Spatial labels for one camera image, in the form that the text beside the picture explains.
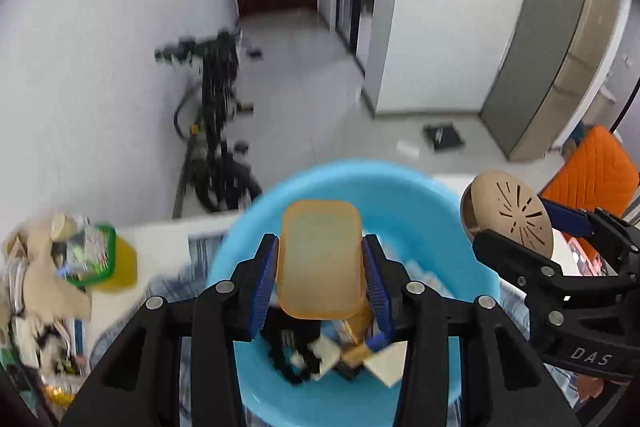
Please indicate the black bicycle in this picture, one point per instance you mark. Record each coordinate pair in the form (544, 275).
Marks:
(215, 107)

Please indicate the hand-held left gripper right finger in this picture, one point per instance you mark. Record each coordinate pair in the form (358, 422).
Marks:
(376, 294)

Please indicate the white tissue packet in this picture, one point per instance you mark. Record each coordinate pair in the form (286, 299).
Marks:
(390, 364)

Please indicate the black flat square object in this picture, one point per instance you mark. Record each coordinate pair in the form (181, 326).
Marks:
(442, 137)

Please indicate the pile of small sachets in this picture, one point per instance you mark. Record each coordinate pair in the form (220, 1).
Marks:
(85, 252)

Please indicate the orange quilted chair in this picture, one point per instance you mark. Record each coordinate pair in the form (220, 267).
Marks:
(600, 167)

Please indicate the black hair scrunchie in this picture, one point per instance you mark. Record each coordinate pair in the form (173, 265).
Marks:
(285, 357)

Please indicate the yellow bin with green rim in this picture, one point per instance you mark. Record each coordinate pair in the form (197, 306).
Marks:
(117, 267)

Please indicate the beige round slotted lid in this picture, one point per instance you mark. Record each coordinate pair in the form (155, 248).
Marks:
(510, 207)

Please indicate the light blue plastic basin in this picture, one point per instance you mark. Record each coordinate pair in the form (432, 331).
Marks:
(410, 217)

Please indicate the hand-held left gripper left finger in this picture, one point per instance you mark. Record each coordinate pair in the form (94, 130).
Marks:
(265, 287)

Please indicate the small black object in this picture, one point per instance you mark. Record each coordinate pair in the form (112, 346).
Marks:
(255, 54)

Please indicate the blue plaid cloth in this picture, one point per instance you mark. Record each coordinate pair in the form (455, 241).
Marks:
(202, 257)

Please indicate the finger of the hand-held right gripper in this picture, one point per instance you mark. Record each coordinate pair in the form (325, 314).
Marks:
(510, 257)
(565, 218)

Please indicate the gold grey refrigerator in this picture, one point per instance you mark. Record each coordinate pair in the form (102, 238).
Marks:
(550, 47)

